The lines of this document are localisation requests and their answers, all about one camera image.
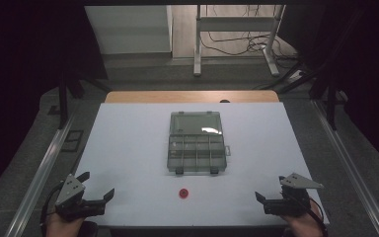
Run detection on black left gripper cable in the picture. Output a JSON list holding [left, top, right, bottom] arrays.
[[39, 181, 65, 231]]

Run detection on black cables on floor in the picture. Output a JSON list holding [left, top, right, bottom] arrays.
[[199, 4, 299, 62]]

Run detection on dark floor socket cover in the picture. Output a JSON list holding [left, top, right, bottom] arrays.
[[60, 129, 85, 153]]

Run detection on aluminium rail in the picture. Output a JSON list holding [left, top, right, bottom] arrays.
[[310, 98, 379, 237], [3, 107, 82, 237]]

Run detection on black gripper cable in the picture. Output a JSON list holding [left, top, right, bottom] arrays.
[[39, 181, 65, 231], [304, 197, 330, 237]]

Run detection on person's left hand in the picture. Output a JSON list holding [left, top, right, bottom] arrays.
[[45, 212, 86, 237]]

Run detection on clear grey plastic organizer box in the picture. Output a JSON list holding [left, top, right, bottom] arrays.
[[166, 111, 232, 176]]

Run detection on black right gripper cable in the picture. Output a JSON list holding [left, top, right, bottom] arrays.
[[304, 197, 330, 237]]

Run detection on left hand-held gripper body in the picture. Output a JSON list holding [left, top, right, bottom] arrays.
[[54, 174, 108, 222]]

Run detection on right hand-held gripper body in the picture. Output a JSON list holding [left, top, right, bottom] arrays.
[[263, 172, 325, 218]]

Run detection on white cabinet panel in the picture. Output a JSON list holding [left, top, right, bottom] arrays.
[[84, 4, 174, 55]]

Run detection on white metal desk frame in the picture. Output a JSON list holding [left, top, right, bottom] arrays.
[[192, 4, 286, 79]]

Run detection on person's right hand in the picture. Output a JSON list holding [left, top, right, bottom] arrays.
[[280, 200, 327, 237]]

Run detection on black metal stand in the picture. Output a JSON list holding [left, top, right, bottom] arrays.
[[56, 73, 113, 130], [252, 60, 348, 131]]

